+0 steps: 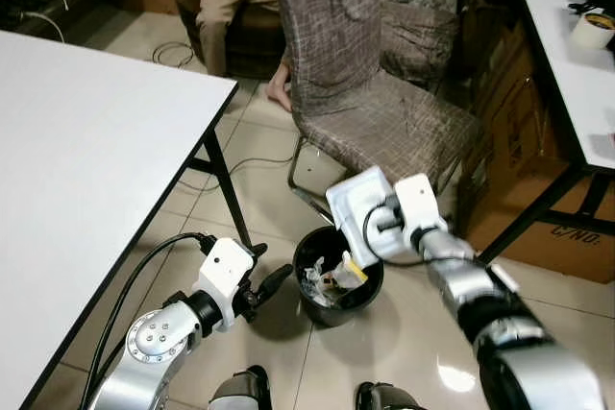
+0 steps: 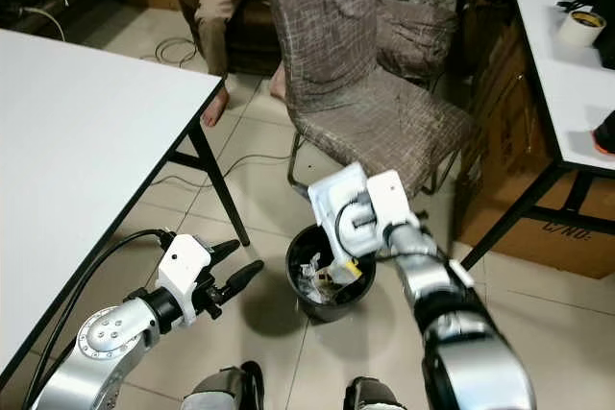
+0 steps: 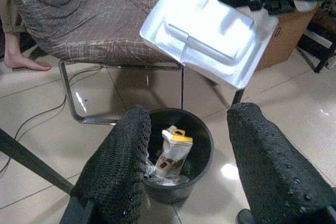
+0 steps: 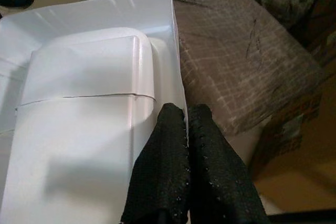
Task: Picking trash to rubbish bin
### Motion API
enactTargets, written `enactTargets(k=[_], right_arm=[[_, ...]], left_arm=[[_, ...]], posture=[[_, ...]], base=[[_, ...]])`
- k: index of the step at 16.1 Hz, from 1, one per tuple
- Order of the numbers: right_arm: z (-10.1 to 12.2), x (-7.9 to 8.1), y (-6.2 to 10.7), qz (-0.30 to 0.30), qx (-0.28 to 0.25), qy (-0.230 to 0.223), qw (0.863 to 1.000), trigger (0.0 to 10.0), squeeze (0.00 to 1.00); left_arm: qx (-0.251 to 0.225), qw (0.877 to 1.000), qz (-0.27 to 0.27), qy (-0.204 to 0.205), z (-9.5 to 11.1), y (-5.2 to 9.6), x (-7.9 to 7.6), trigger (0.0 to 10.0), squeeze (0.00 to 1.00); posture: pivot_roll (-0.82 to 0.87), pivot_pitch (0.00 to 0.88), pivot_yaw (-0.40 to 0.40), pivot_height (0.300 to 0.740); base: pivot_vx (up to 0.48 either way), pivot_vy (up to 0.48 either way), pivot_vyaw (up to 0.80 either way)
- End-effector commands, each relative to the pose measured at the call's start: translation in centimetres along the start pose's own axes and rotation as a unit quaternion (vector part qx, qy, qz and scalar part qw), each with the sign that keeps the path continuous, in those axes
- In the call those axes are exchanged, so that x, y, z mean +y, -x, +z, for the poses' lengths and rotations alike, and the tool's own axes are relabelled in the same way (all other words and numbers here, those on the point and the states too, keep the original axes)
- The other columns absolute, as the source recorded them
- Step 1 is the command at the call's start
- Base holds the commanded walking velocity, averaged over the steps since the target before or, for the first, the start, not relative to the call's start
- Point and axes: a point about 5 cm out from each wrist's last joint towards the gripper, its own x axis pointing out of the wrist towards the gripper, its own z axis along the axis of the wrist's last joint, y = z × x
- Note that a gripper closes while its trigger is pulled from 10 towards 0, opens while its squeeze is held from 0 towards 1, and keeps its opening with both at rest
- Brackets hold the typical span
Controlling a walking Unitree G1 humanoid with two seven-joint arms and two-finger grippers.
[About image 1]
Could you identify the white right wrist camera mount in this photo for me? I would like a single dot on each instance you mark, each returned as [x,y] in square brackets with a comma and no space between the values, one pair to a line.
[421,204]

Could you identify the brown patterned fabric chair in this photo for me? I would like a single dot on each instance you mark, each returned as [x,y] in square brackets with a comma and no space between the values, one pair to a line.
[365,112]

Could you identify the grey left robot leg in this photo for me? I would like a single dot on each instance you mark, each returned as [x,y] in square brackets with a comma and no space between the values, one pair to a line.
[240,393]

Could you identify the crumpled clear plastic trash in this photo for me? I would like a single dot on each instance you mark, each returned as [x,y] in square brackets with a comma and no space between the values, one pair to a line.
[317,280]

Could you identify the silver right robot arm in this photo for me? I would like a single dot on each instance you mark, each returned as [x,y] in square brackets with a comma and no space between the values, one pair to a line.
[519,352]

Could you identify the grey right robot leg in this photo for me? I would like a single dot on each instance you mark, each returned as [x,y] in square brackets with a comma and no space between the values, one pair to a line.
[389,398]

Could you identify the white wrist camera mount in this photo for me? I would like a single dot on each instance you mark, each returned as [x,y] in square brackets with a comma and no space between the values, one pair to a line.
[226,276]
[421,204]

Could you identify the dark brown sofa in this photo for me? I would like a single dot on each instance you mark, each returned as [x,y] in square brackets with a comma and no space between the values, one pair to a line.
[255,40]

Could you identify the patterned cushioned chair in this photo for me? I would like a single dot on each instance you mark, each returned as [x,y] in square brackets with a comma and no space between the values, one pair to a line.
[423,16]

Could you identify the person in khaki trousers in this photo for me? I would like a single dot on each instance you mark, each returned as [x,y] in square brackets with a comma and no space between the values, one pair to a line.
[226,7]

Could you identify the brown cardboard box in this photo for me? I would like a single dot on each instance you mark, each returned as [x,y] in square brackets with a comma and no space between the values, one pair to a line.
[538,228]

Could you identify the long white black-framed table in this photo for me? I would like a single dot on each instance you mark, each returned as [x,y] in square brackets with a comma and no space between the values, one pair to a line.
[567,84]

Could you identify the white foam food container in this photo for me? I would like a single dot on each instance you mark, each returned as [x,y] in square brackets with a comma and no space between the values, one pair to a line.
[354,204]

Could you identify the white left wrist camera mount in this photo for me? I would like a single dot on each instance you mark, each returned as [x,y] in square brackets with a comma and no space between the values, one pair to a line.
[226,276]

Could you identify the grey robot leg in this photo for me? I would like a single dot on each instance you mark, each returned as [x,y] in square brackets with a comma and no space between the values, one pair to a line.
[389,398]
[240,393]

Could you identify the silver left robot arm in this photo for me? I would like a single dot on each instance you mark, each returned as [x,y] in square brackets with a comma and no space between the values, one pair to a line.
[159,343]

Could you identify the white tape roll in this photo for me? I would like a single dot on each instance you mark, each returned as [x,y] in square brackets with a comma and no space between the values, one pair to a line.
[591,31]

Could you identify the black round rubbish bin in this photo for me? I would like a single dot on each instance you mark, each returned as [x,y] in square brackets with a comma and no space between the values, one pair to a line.
[336,312]

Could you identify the yellow white carton trash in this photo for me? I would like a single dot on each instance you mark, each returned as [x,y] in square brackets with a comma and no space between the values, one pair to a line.
[351,274]

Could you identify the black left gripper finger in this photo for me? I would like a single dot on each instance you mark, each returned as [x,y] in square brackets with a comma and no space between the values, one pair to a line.
[259,251]
[274,282]

